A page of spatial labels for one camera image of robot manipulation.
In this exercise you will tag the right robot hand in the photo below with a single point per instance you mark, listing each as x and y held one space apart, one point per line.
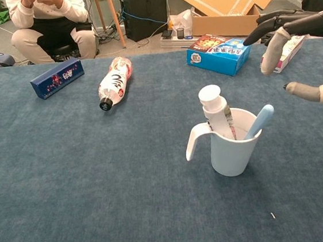
298 24

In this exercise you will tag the light blue toothbrush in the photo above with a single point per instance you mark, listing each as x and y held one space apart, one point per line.
261 119

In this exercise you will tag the white toothpaste tube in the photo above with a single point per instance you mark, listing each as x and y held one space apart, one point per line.
211 104

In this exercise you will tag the white pink small box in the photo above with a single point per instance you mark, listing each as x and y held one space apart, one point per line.
287 53

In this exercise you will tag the cardboard box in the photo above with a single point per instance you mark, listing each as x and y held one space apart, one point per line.
224 7

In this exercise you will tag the blue snack box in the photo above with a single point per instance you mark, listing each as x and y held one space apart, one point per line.
218 57

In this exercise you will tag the white plastic bag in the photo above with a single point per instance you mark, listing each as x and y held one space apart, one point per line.
181 20

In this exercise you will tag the small black device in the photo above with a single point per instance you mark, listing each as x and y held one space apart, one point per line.
167 34

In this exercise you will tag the black computer case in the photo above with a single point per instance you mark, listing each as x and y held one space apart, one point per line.
145 18

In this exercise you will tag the wooden easel legs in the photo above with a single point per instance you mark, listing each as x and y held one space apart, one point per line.
114 16

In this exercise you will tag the tiny white scrap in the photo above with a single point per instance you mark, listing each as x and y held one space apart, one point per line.
273 215

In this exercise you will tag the plastic bottle red white label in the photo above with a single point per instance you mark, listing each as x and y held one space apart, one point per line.
114 85

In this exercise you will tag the black stool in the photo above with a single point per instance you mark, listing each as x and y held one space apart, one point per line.
63 51

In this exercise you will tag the seated person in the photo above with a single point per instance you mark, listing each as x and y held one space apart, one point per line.
50 25

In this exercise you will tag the dark blue long box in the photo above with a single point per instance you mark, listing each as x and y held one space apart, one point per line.
56 80

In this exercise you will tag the blue table mat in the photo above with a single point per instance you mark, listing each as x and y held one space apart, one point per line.
98 176

